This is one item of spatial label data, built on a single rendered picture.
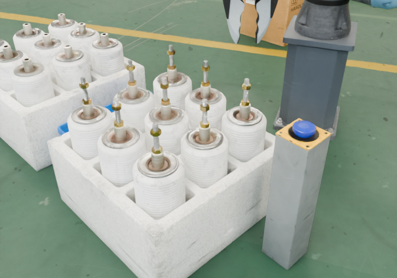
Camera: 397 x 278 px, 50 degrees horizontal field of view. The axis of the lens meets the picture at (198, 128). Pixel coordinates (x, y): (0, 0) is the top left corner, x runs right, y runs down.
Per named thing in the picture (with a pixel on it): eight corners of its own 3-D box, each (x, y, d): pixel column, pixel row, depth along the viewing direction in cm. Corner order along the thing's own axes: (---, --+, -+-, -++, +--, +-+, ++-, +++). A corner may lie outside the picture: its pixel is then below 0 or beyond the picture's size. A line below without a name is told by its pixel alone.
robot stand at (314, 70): (283, 100, 146) (293, 15, 129) (339, 109, 141) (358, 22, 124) (272, 129, 132) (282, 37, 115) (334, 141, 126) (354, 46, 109)
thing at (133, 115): (166, 158, 109) (162, 96, 99) (135, 174, 103) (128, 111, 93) (143, 142, 115) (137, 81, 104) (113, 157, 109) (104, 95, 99)
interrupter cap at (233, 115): (266, 112, 93) (266, 110, 93) (255, 131, 87) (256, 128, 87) (234, 105, 96) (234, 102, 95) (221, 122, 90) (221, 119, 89)
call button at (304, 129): (300, 126, 77) (301, 116, 76) (319, 135, 75) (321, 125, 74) (286, 135, 75) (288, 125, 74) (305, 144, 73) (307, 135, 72)
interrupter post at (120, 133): (112, 140, 85) (110, 126, 83) (120, 133, 86) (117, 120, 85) (121, 143, 84) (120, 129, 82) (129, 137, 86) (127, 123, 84)
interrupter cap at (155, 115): (141, 119, 91) (141, 116, 90) (162, 104, 96) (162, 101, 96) (170, 130, 88) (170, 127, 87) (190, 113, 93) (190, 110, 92)
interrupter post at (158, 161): (162, 171, 77) (160, 157, 75) (149, 168, 77) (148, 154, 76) (166, 163, 79) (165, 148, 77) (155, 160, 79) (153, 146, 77)
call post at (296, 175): (281, 233, 97) (298, 119, 79) (307, 252, 93) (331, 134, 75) (261, 251, 93) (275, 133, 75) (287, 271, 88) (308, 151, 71)
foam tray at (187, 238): (178, 136, 129) (176, 83, 118) (282, 202, 105) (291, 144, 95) (61, 199, 106) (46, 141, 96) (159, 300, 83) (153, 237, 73)
